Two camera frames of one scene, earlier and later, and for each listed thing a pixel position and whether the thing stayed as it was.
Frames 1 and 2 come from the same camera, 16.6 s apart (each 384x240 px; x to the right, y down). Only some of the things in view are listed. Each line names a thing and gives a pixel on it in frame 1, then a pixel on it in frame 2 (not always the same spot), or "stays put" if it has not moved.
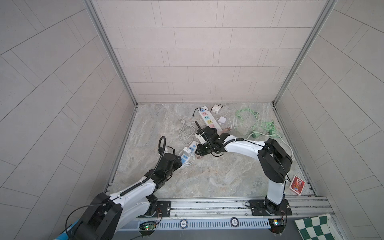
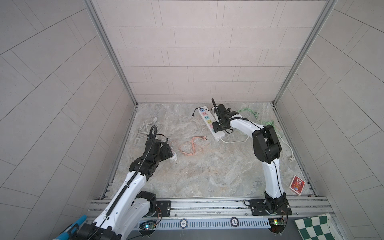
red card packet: [297, 185] stays put
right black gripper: [199, 151] → [215, 127]
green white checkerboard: [318, 227] stays put
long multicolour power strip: [208, 119] stays put
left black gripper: [177, 163] → [165, 155]
